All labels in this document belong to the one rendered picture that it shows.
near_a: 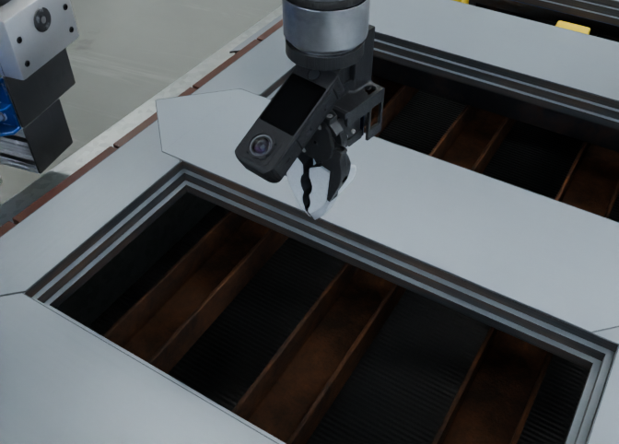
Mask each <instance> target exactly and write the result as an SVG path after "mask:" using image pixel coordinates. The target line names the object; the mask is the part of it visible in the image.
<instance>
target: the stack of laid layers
mask: <svg viewBox="0 0 619 444"><path fill-rule="evenodd" d="M514 1H518V2H522V3H525V4H529V5H533V6H539V7H543V8H548V9H552V10H555V11H559V12H563V13H567V14H570V15H574V16H578V17H583V18H589V19H593V20H597V21H600V22H604V23H608V24H613V25H616V26H619V2H617V1H613V0H514ZM373 56H374V57H378V58H380V59H383V60H387V61H390V62H393V63H396V64H401V65H404V66H408V67H411V68H413V69H417V70H420V71H423V72H427V73H429V74H432V75H436V76H441V77H445V78H447V79H450V80H453V81H457V82H460V83H463V84H466V85H469V86H472V87H476V88H480V89H484V90H487V91H490V92H494V93H496V94H499V95H503V96H506V97H509V98H513V99H517V100H520V101H524V102H527V103H530V104H533V105H536V106H539V107H543V108H546V109H548V110H552V111H557V112H561V113H564V114H566V115H570V116H573V117H576V118H579V119H582V120H585V121H588V122H592V123H597V124H600V125H603V126H606V127H610V128H613V129H615V130H619V101H616V100H613V99H607V98H604V97H601V96H597V95H594V94H590V93H588V92H584V91H581V90H577V89H574V88H569V87H565V86H562V85H558V84H556V83H552V82H549V81H545V80H542V79H539V78H536V77H532V76H526V75H524V74H520V73H517V72H513V71H510V70H507V69H504V68H500V67H497V66H493V65H490V64H484V63H481V62H477V61H475V60H471V59H468V58H464V57H461V56H458V55H455V54H451V53H445V52H442V51H439V50H436V49H432V48H429V47H426V46H423V45H419V44H416V43H412V42H409V41H404V40H400V39H397V38H393V37H391V36H387V35H384V34H380V33H378V32H375V38H374V50H373ZM187 192H188V193H191V194H194V195H196V196H198V197H200V198H203V199H205V200H206V201H208V202H211V203H213V204H216V205H219V206H221V207H223V208H225V209H227V210H229V211H231V212H233V213H236V214H238V215H240V216H244V217H246V218H248V219H249V220H252V221H254V222H256V223H259V224H261V225H263V226H265V227H268V228H270V229H272V230H275V231H277V232H279V233H281V234H284V235H286V236H288V237H289V238H292V239H294V240H297V241H300V242H302V243H304V244H306V245H309V246H310V247H312V248H314V249H317V250H319V251H323V252H325V253H327V254H329V255H332V256H333V257H335V258H337V259H340V260H342V261H344V262H346V263H350V264H352V265H354V266H356V267H358V268H360V269H362V270H365V271H367V272H369V273H371V274H374V275H376V276H378V277H381V278H383V279H385V280H388V281H390V282H392V283H394V284H396V285H398V286H401V287H404V288H406V289H408V290H410V291H413V292H415V293H416V294H418V295H421V296H423V297H425V298H429V299H431V300H433V301H435V302H437V303H439V304H441V305H443V306H446V307H448V308H450V309H452V310H456V311H458V312H460V313H462V314H464V315H466V316H469V317H471V318H473V319H475V320H478V321H480V322H482V323H485V324H487V325H489V326H491V327H494V328H496V329H498V330H499V331H502V332H504V333H507V334H510V335H512V336H514V337H516V338H519V339H520V340H522V341H525V342H527V343H529V344H531V345H535V346H537V347H539V348H542V349H543V350H545V351H547V352H550V353H552V354H554V355H556V356H560V357H562V358H563V359H566V360H568V361H570V362H572V363H575V364H577V365H579V366H581V367H583V368H586V369H589V370H590V372H589V375H588V377H587V379H586V382H585V385H584V388H583V391H582V393H581V395H580V398H579V401H578V406H577V409H576V412H575V414H574V416H573V419H572V422H571V425H570V428H569V430H568V433H567V435H566V440H565V443H564V444H587V442H588V439H589V436H590V432H591V428H592V425H593V422H594V419H595V416H596V414H597V411H598V408H599V405H600V402H601V397H602V394H603V391H604V388H605V385H606V382H607V380H608V377H609V374H610V370H611V367H612V364H613V360H614V357H615V354H616V351H617V348H618V346H619V327H617V328H612V329H608V330H604V331H599V332H595V333H590V332H587V331H585V330H582V329H580V328H578V327H576V326H574V325H571V324H569V323H567V322H564V321H560V320H558V319H557V318H554V317H552V316H549V315H547V314H545V313H542V312H540V311H538V310H535V309H532V308H530V307H528V306H525V305H523V304H521V303H519V302H517V301H514V300H512V299H510V298H506V297H504V296H501V295H499V294H497V293H495V292H493V291H490V290H488V289H486V288H483V287H481V286H478V285H476V284H473V283H471V282H469V281H466V280H464V279H461V278H459V277H458V276H455V275H452V274H449V273H447V272H444V271H442V270H440V269H438V268H436V267H434V266H431V265H429V264H426V263H423V262H420V261H418V260H417V259H414V258H412V257H409V256H407V255H405V254H402V253H400V252H398V251H395V250H392V249H390V248H388V247H385V246H383V245H381V244H378V243H377V242H374V241H372V240H368V239H366V238H364V237H361V236H359V235H357V234H355V233H353V232H350V231H348V230H346V229H343V228H339V227H337V226H336V225H333V224H331V223H328V222H326V221H324V220H321V219H319V218H318V219H316V220H315V219H314V218H313V217H310V216H308V214H307V213H304V212H302V211H300V210H297V209H296V208H293V207H291V206H289V205H286V204H283V203H280V202H278V201H276V200H274V199H272V198H269V197H267V196H265V195H262V194H260V193H257V192H255V191H252V190H250V189H248V188H245V187H243V186H241V185H238V184H237V183H234V182H232V181H228V180H226V179H224V178H221V177H219V176H217V175H215V174H213V173H211V172H208V171H206V170H204V169H200V168H198V167H195V166H194V165H192V164H189V163H187V162H185V161H182V160H181V163H179V164H178V165H177V166H176V167H175V168H173V169H172V170H171V171H170V172H168V173H167V174H166V175H165V176H164V177H162V178H161V179H160V180H159V181H157V182H156V183H155V184H154V185H153V186H151V187H150V188H149V189H148V190H147V191H146V192H144V193H143V194H142V195H141V196H139V197H138V198H137V199H136V200H135V201H133V202H132V203H131V204H130V205H128V206H127V207H126V208H125V209H124V210H122V212H121V213H120V214H119V215H117V216H116V217H115V218H114V219H112V220H111V221H110V222H109V223H108V224H107V225H105V226H104V227H103V228H102V229H100V230H99V231H98V232H97V233H96V234H94V235H93V236H92V237H91V238H90V239H88V240H87V241H86V242H85V243H83V244H82V245H81V246H80V247H79V248H77V249H76V250H75V251H74V252H73V253H71V254H70V255H69V256H68V257H67V258H65V259H64V260H63V261H62V262H61V263H59V264H58V265H57V266H56V267H54V268H53V269H52V270H51V271H50V272H49V273H48V274H47V275H46V276H44V277H43V278H42V279H41V280H40V281H39V282H37V283H36V284H35V285H34V286H32V287H31V288H30V289H29V290H28V291H26V292H22V293H24V294H26V295H27V296H29V297H31V298H33V299H35V300H37V301H38V302H40V303H41V304H42V305H44V306H46V307H48V308H49V309H51V310H53V311H55V312H57V313H58V314H60V315H62V316H64V317H65V318H67V319H68V320H69V321H72V322H73V323H75V324H77V325H79V326H80V327H82V328H84V329H85V330H87V331H89V332H90V333H93V334H95V335H96V336H97V337H99V338H100V339H102V340H104V341H105V342H107V343H109V344H111V345H113V346H115V347H116V348H118V349H120V350H121V351H123V352H124V353H125V354H127V355H129V356H131V357H133V358H135V359H136V360H138V361H140V362H141V363H143V364H145V365H147V366H148V367H150V368H152V369H154V370H155V371H156V372H158V373H160V374H162V375H163V376H165V377H167V378H168V379H170V380H172V381H174V382H176V383H178V384H179V385H181V386H182V387H183V388H185V389H187V390H188V391H191V392H193V393H194V394H196V395H198V396H199V397H201V398H203V399H204V400H206V401H208V402H209V403H211V404H213V405H214V406H216V407H218V408H219V409H221V410H223V411H224V412H226V413H228V414H230V415H232V416H234V417H235V418H237V419H238V420H239V421H241V422H243V423H245V424H246V425H248V426H250V427H252V428H254V429H255V430H257V431H259V432H261V433H262V434H264V435H265V436H266V437H268V438H270V439H272V440H274V441H276V442H277V443H279V444H286V443H284V442H283V441H281V440H279V439H278V438H275V437H274V436H272V435H270V434H268V433H267V432H265V431H263V430H262V429H260V428H258V427H257V426H255V425H253V424H252V423H250V422H248V421H247V420H245V419H243V418H241V417H240V416H238V415H236V414H234V413H232V412H230V411H229V410H228V409H226V408H225V407H223V406H221V405H220V404H218V403H215V402H214V401H212V400H210V399H209V398H207V397H205V396H203V395H202V394H201V393H199V392H198V391H195V390H194V389H192V388H190V387H188V386H187V385H185V384H183V383H182V382H180V381H178V380H176V379H174V378H172V377H171V376H170V375H168V374H167V373H165V372H163V371H161V370H160V369H158V368H156V367H154V366H152V365H150V364H149V363H147V362H145V360H143V359H141V358H140V357H138V356H135V355H134V354H132V353H130V352H129V351H127V350H125V349H123V348H122V347H120V346H118V345H117V344H115V343H114V342H112V341H110V340H108V339H107V338H105V337H103V336H102V335H100V334H98V333H96V332H94V331H92V330H91V329H89V328H88V327H86V326H85V325H83V324H81V323H80V322H78V321H76V320H74V319H72V318H70V317H69V316H67V315H65V314H64V313H62V312H61V311H59V310H57V308H58V307H59V306H60V305H61V304H62V303H63V302H65V301H66V300H67V299H68V298H69V297H70V296H71V295H73V294H74V293H75V292H76V291H77V290H78V289H79V288H80V287H82V286H83V285H84V284H85V283H86V282H87V281H88V280H89V279H90V278H91V277H92V276H93V275H94V274H95V273H97V272H98V271H99V270H100V269H101V268H102V267H103V266H104V265H106V264H107V263H108V262H109V261H110V260H111V259H112V258H114V257H115V256H116V255H117V254H118V253H119V252H120V251H122V250H123V249H124V248H125V247H126V246H127V245H128V244H129V243H130V242H132V241H133V240H134V239H135V238H136V237H137V236H138V235H140V234H141V233H142V232H143V231H144V230H145V229H146V228H148V227H149V226H150V225H151V224H152V223H153V222H154V221H155V220H157V219H158V218H159V217H160V216H161V215H162V214H163V213H165V212H166V211H167V210H168V209H169V208H170V207H171V206H172V205H174V204H175V203H176V202H177V201H178V200H179V199H180V198H182V197H183V196H184V195H185V194H186V193H187Z"/></svg>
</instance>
